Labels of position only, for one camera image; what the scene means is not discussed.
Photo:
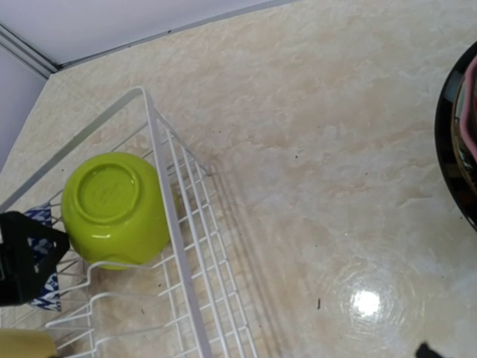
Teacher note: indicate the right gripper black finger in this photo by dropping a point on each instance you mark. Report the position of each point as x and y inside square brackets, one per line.
[424, 351]

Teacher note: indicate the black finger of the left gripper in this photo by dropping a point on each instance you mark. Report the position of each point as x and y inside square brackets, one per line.
[22, 278]

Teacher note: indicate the blue white patterned bowl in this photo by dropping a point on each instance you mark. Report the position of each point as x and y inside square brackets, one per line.
[40, 248]

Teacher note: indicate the yellow mug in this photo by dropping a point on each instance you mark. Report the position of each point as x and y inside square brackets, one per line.
[26, 343]

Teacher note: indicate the green bowl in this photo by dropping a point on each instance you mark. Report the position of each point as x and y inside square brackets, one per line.
[112, 209]

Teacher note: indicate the black plate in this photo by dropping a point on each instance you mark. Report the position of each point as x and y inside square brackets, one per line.
[460, 190]

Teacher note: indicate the pink speckled plate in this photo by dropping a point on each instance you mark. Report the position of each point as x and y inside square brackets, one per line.
[468, 113]

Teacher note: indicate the white wire dish rack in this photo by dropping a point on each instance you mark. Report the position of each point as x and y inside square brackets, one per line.
[183, 303]

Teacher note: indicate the left aluminium frame post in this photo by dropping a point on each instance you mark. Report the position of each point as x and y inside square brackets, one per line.
[25, 53]

